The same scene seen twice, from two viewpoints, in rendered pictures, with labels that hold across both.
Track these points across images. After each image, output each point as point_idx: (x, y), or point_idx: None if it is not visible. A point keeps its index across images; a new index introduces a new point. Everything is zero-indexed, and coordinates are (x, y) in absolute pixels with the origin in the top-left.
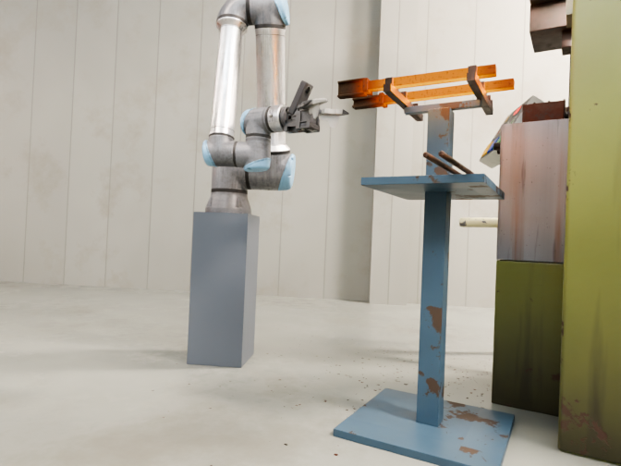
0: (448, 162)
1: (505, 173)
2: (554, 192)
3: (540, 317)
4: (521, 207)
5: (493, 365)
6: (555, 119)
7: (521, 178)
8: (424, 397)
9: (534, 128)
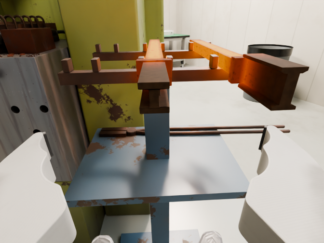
0: (263, 128)
1: (54, 110)
2: (75, 110)
3: None
4: (69, 132)
5: (90, 236)
6: (60, 49)
7: (62, 109)
8: None
9: (54, 60)
